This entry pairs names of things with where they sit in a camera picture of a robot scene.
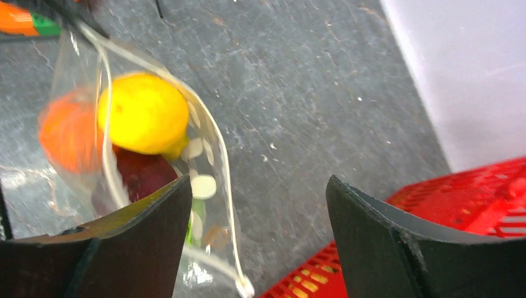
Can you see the orange tangerine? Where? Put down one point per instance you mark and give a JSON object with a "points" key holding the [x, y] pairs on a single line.
{"points": [[69, 134]]}

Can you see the green grape bunch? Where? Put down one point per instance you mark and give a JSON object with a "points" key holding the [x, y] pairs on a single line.
{"points": [[196, 223]]}

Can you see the green small block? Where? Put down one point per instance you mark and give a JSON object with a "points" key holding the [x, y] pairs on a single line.
{"points": [[44, 26]]}

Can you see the red plastic basket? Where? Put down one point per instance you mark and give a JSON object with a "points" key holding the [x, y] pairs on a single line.
{"points": [[487, 201]]}

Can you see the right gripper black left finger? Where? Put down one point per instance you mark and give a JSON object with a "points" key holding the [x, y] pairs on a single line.
{"points": [[132, 252]]}

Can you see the clear dotted zip top bag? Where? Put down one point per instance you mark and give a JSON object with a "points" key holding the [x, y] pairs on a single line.
{"points": [[82, 67]]}

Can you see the dark red plum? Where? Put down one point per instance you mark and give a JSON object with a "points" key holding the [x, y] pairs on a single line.
{"points": [[142, 175]]}

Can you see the orange letter e toy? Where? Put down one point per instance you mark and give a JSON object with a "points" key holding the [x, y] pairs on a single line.
{"points": [[17, 21]]}

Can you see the yellow lemon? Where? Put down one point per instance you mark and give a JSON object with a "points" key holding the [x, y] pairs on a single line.
{"points": [[147, 115]]}

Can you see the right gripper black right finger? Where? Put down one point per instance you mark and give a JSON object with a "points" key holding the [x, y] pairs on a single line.
{"points": [[387, 252]]}

